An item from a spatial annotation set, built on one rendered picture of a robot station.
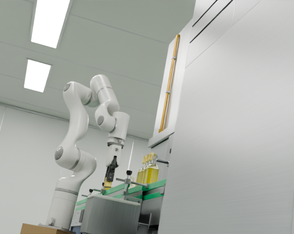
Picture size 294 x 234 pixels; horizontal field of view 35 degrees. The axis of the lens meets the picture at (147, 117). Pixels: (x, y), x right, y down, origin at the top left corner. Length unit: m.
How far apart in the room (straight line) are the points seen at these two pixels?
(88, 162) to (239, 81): 1.40
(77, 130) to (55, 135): 5.96
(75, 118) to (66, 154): 0.24
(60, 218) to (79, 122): 0.51
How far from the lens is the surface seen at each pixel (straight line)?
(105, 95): 2.34
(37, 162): 8.28
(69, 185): 2.34
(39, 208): 8.21
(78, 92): 2.52
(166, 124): 2.97
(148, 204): 2.20
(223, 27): 1.35
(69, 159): 2.34
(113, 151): 2.15
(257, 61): 1.08
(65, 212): 2.33
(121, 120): 2.20
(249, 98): 1.06
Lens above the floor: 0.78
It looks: 17 degrees up
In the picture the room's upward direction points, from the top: 10 degrees clockwise
